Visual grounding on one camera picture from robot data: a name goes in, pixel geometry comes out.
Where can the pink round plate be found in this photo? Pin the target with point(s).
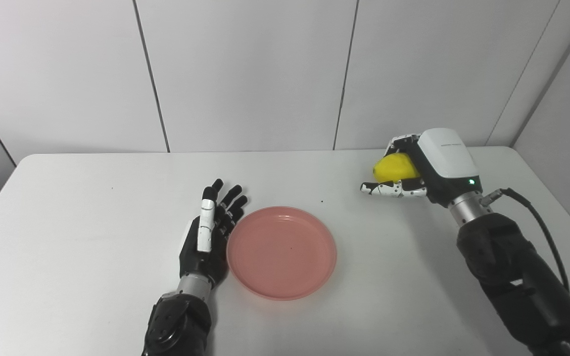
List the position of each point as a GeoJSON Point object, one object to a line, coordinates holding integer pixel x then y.
{"type": "Point", "coordinates": [281, 253]}

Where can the yellow lemon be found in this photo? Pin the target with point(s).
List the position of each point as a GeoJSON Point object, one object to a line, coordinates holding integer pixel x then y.
{"type": "Point", "coordinates": [395, 168]}

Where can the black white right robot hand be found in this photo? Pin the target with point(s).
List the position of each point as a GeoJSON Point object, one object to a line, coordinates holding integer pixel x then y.
{"type": "Point", "coordinates": [446, 158]}

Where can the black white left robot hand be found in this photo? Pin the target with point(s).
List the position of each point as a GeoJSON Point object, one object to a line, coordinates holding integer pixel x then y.
{"type": "Point", "coordinates": [206, 247]}

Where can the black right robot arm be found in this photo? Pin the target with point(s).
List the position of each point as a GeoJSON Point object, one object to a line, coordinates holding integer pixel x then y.
{"type": "Point", "coordinates": [517, 272]}

